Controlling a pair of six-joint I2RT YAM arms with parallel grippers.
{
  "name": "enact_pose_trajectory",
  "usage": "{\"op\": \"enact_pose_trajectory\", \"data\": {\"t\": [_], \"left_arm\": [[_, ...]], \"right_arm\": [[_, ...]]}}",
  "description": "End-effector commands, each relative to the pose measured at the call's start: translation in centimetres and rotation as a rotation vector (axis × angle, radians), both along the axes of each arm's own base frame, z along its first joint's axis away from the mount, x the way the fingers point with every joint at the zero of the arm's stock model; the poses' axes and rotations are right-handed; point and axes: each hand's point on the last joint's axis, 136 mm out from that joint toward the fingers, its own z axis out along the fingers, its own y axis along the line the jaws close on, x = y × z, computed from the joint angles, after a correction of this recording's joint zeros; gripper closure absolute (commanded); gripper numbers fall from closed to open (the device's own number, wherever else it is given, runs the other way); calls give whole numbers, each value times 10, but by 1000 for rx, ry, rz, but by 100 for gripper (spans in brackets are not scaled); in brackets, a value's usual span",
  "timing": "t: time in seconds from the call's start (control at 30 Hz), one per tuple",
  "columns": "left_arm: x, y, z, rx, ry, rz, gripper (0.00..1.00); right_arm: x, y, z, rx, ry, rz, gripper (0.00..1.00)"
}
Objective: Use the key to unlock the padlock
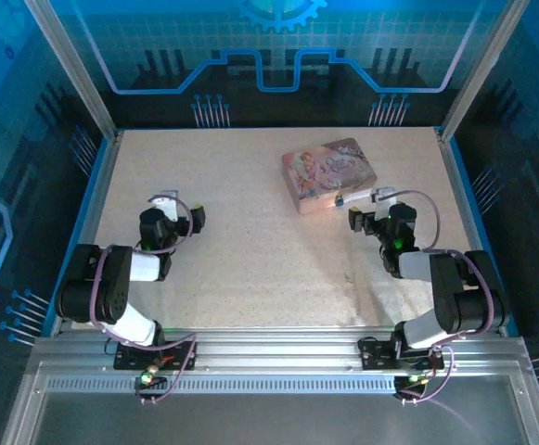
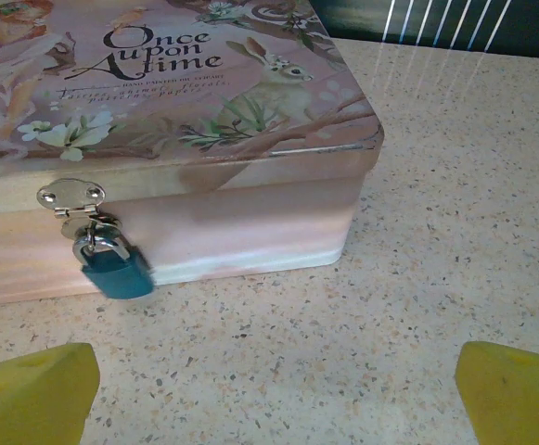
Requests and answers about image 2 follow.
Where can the pink illustrated tin box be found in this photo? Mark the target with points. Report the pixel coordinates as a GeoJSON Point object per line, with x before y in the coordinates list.
{"type": "Point", "coordinates": [204, 139]}

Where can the silver metal hasp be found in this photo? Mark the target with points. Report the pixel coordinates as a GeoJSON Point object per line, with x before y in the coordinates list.
{"type": "Point", "coordinates": [69, 194]}

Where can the small blue padlock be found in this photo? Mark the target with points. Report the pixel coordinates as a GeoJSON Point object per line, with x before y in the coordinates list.
{"type": "Point", "coordinates": [117, 278]}

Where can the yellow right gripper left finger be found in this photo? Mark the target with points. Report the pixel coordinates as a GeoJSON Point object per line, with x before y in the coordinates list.
{"type": "Point", "coordinates": [32, 398]}

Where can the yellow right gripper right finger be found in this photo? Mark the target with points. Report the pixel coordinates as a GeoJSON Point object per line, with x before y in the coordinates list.
{"type": "Point", "coordinates": [515, 398]}

